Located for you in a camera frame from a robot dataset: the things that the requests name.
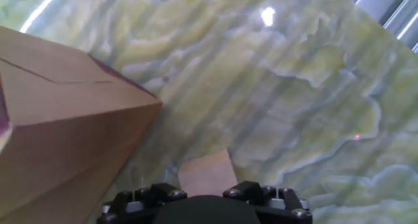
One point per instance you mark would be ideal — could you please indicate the green marble pattern mat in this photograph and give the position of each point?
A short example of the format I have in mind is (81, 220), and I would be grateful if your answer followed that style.
(277, 103)

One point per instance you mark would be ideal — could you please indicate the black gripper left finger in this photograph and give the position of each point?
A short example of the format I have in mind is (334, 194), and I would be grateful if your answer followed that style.
(143, 198)

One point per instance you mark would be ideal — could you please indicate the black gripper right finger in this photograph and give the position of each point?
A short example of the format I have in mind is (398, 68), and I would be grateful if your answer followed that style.
(277, 204)

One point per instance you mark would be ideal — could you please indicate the small wooden block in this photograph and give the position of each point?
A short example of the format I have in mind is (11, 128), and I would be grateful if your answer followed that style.
(207, 175)

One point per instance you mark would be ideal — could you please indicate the red brown Costa paper bag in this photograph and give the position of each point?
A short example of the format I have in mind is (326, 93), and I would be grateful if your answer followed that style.
(65, 136)

